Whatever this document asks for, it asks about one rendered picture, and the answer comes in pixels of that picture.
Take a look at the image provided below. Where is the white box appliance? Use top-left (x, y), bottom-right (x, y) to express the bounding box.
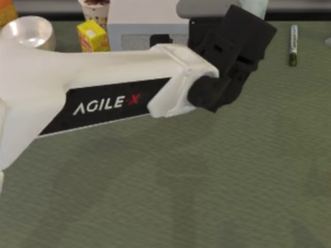
top-left (107, 0), bottom-right (191, 53)

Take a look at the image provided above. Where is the pale green white container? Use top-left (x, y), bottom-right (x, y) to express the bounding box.
top-left (239, 0), bottom-right (267, 20)

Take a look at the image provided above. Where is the green white marker pen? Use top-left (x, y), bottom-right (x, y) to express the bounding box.
top-left (289, 24), bottom-right (299, 68)

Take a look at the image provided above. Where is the ice cream paper cup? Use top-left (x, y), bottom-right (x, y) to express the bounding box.
top-left (78, 0), bottom-right (111, 27)

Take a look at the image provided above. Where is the yellow juice carton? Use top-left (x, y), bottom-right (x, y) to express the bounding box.
top-left (77, 20), bottom-right (111, 53)

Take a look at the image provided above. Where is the green tablecloth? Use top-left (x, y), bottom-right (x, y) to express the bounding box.
top-left (0, 19), bottom-right (331, 248)

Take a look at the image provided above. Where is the silver metal bowl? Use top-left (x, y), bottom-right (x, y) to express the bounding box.
top-left (0, 15), bottom-right (56, 53)

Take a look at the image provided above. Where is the orange yellow snack package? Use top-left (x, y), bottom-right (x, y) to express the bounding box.
top-left (0, 0), bottom-right (18, 27)

